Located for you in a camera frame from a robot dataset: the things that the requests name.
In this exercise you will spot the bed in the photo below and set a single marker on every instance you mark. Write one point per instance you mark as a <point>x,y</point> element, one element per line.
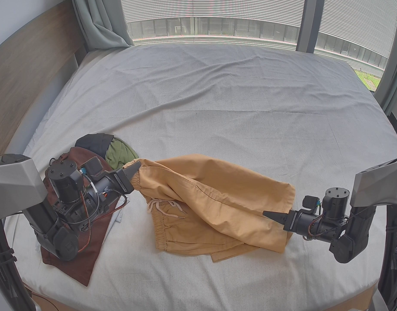
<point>237,109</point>

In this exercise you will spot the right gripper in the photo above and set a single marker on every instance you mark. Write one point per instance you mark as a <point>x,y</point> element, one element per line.
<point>299,224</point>

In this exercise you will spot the window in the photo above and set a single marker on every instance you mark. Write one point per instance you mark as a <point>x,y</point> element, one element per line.
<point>218,8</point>

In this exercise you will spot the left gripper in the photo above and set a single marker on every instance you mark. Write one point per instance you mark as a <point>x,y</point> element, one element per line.
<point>112,188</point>

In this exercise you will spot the grey-green curtain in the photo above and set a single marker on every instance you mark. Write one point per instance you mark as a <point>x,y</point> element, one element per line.
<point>396,86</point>
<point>94,18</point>

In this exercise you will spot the brown garment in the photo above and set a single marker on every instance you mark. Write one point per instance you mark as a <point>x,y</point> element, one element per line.
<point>85,261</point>

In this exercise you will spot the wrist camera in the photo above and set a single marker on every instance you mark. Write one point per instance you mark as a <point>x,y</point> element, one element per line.
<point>93,167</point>
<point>310,202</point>

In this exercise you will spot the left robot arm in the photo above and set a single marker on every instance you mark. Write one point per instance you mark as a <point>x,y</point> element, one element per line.
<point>20,186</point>

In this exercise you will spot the tan shorts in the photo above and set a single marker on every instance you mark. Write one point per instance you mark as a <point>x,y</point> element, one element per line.
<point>218,202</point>

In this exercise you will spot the white garment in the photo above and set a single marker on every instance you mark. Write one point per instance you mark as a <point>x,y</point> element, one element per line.
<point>116,220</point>

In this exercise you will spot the black garment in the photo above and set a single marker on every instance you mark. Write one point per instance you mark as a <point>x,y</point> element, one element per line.
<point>93,143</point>

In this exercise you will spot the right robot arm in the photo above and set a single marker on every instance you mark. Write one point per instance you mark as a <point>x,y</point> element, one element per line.
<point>370,189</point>

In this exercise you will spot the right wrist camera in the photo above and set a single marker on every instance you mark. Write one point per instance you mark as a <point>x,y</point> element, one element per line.
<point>310,202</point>

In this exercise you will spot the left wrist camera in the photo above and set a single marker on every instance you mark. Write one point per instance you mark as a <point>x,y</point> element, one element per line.
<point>93,167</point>

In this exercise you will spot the green garment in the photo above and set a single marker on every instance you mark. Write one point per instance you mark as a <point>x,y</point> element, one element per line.
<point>120,154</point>

